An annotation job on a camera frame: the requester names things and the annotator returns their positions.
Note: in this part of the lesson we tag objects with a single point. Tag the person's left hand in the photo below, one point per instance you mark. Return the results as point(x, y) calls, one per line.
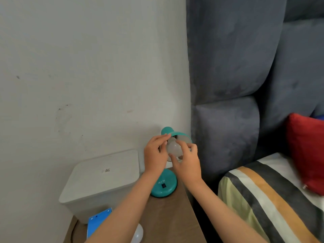
point(154, 156)

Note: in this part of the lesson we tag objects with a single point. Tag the person's right hand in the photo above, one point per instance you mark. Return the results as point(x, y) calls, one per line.
point(188, 167)

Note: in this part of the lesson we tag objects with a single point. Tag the person's right middle finger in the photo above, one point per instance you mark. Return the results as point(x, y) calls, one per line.
point(193, 148)

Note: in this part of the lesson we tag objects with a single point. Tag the person's right thumb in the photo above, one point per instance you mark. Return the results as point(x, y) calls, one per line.
point(174, 158)

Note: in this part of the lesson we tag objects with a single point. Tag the person's left thumb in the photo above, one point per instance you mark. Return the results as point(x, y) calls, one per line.
point(164, 147)

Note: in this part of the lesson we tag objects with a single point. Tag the white frosted light bulb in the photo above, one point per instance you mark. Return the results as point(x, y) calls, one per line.
point(174, 149)

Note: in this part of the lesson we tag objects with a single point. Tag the teal desk lamp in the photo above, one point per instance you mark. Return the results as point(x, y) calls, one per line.
point(164, 186)

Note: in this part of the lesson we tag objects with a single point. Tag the person's left forearm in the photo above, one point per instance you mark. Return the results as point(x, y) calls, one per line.
point(126, 210)

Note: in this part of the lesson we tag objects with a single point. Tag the person's right forearm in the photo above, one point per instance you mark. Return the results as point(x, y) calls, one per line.
point(217, 212)

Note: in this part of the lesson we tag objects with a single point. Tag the white lidded storage box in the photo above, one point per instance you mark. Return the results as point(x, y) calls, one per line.
point(101, 177)

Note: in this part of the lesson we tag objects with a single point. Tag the grey upholstered headboard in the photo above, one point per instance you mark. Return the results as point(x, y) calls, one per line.
point(232, 73)

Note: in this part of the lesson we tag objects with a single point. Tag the striped bed sheet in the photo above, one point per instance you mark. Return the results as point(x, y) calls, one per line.
point(268, 202)

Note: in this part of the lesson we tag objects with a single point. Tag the blue cardboard bulb box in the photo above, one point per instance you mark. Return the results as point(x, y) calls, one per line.
point(97, 221)

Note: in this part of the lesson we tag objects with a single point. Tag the red pillow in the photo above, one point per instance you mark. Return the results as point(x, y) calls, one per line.
point(307, 151)

